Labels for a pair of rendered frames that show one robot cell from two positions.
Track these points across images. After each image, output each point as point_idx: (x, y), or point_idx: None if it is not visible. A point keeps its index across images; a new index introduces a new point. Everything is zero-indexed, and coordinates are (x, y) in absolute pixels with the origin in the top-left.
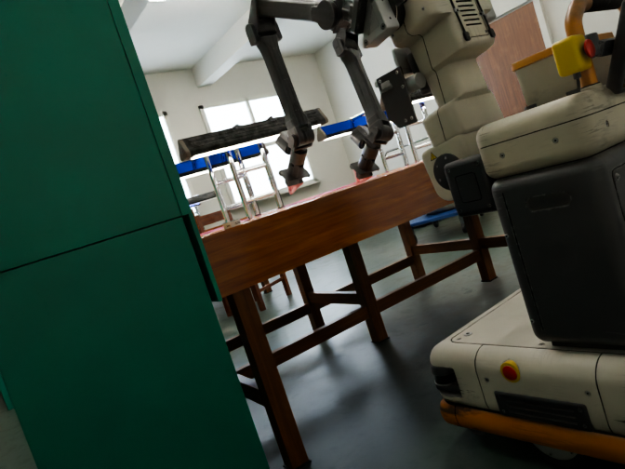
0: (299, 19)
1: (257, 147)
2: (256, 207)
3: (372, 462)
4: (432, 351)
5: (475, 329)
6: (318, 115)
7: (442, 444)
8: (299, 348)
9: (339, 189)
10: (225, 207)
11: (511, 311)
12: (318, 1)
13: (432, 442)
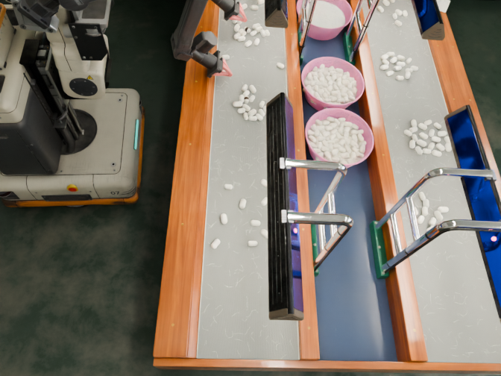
0: None
1: (429, 19)
2: (355, 42)
3: (169, 94)
4: (133, 89)
5: (118, 104)
6: (268, 12)
7: (146, 113)
8: None
9: (300, 98)
10: (355, 13)
11: (109, 125)
12: None
13: (152, 113)
